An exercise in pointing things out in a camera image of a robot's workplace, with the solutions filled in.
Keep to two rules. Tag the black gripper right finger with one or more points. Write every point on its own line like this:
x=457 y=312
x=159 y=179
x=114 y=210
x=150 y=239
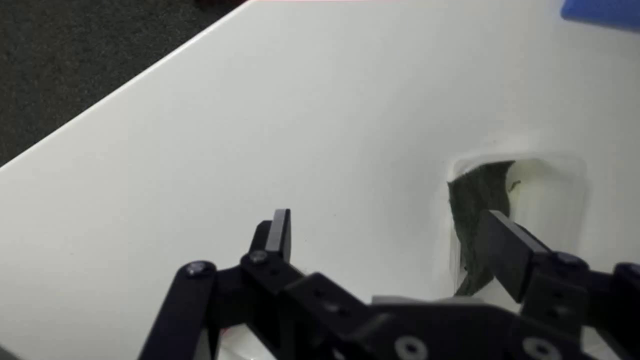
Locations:
x=559 y=292

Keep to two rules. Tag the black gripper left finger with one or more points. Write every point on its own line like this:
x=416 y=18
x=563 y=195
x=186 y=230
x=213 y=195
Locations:
x=295 y=316

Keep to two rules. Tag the dark green tissue cloth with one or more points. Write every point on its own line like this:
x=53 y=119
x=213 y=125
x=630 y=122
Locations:
x=471 y=196

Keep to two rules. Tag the clear plastic container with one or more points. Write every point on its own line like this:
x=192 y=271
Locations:
x=549 y=196

